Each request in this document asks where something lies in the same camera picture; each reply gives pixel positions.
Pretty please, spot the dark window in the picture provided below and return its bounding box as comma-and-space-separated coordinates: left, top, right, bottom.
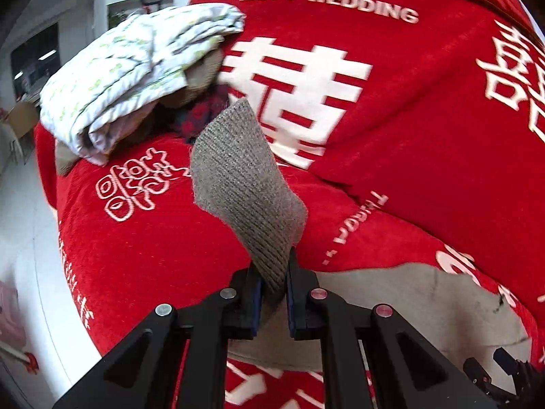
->
10, 23, 60, 91

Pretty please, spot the grey knit small garment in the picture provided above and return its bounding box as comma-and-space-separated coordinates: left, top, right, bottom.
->
190, 98, 534, 373

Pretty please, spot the brown cloth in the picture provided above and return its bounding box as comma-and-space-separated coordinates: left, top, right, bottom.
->
55, 49, 224, 177

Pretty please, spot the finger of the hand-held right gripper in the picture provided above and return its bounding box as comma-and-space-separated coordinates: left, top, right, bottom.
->
463, 347, 545, 409

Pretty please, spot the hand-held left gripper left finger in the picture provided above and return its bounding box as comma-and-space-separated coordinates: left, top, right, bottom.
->
53, 263, 263, 409

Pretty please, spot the red printed blanket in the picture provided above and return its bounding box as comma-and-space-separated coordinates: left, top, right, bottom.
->
34, 0, 545, 409

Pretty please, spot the white leaf-print cloth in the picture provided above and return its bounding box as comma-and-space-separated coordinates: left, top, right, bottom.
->
40, 3, 247, 167

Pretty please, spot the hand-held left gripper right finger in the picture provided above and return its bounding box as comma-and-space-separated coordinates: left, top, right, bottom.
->
285, 247, 500, 409

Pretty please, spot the dark plaid cloth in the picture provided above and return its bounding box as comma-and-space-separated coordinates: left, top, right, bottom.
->
172, 85, 233, 143

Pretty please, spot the pink bag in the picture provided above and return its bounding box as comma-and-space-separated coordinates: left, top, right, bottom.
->
0, 279, 29, 350

